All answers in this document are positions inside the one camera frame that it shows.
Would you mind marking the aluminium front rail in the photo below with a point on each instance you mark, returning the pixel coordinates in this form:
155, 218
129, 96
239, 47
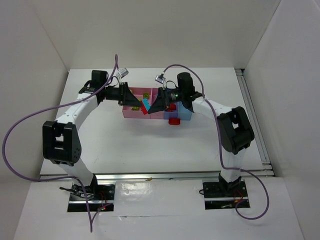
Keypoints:
166, 175

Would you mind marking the large pink container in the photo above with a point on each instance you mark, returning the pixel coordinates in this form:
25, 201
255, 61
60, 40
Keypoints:
138, 92

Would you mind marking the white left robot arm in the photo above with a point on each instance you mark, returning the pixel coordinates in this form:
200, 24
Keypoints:
60, 139

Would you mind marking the long green lego brick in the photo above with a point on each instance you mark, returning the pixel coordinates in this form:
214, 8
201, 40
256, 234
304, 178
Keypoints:
135, 108

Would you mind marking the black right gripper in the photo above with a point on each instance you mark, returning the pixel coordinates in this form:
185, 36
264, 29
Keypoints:
162, 97

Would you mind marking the aluminium side rail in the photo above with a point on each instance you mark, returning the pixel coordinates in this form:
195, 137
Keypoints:
263, 153

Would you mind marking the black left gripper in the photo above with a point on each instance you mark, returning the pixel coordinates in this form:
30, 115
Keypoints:
124, 93

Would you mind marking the multicolour lego stack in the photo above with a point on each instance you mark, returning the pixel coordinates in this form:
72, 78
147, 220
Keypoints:
145, 106

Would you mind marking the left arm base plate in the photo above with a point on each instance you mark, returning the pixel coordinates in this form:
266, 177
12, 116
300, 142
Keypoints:
102, 198

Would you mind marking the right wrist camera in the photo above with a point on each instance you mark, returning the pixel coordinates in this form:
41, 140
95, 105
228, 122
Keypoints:
160, 79

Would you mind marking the wide red lego brick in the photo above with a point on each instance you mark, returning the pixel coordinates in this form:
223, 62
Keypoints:
174, 121

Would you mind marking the dark blue container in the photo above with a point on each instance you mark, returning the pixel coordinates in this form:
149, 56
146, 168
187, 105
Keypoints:
173, 114

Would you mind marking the light blue container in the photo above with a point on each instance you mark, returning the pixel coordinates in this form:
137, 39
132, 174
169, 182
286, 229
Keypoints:
183, 113

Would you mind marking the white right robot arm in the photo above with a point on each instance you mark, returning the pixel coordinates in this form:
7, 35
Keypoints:
234, 129

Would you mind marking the narrow pink container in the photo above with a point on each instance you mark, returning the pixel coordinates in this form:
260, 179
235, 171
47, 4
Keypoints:
157, 115

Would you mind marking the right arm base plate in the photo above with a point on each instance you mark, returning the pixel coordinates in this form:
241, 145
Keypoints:
215, 198

